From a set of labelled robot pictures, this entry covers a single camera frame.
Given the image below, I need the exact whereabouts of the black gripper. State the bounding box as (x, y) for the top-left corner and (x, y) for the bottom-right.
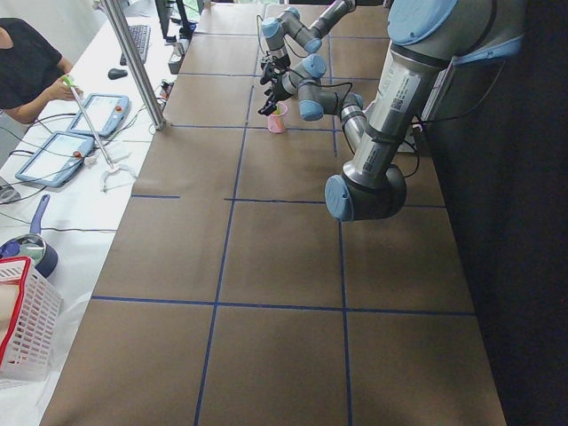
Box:
(258, 65), (296, 115)
(260, 51), (291, 75)

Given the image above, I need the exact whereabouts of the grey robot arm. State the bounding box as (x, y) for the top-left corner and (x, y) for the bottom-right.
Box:
(261, 1), (356, 70)
(261, 1), (526, 222)

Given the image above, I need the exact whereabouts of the pink mesh pen holder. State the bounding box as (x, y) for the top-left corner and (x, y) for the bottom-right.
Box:
(267, 102), (288, 134)

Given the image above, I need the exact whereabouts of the black monitor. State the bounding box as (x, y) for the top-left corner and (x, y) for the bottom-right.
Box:
(154, 0), (192, 43)

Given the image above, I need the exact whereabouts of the black keyboard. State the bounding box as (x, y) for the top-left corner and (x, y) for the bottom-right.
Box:
(129, 24), (151, 63)

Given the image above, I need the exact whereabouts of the black computer mouse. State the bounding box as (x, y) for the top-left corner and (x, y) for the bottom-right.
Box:
(107, 68), (128, 81)

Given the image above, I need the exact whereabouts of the right teach pendant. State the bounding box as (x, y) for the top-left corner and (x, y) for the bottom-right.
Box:
(83, 93), (130, 138)

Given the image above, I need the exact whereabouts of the teach pendant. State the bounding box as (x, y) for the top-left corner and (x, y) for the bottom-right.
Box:
(14, 131), (94, 188)
(83, 93), (130, 138)

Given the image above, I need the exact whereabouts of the left teach pendant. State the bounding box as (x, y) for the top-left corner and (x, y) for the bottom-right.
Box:
(14, 131), (94, 188)

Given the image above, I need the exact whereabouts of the person in black shirt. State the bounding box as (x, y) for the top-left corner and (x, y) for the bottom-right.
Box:
(1, 18), (75, 124)

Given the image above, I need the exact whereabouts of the dark blue saucepan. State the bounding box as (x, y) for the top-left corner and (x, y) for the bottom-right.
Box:
(1, 194), (59, 278)

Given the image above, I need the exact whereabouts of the white plastic basket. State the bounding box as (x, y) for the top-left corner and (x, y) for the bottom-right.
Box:
(1, 256), (62, 389)

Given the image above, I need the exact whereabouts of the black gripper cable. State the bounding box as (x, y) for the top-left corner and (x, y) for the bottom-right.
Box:
(255, 12), (427, 178)

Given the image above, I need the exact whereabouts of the green handled reach grabber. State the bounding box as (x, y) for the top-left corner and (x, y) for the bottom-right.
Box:
(63, 75), (138, 193)

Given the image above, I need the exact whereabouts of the aluminium frame post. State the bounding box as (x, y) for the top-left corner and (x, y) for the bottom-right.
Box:
(99, 0), (166, 130)

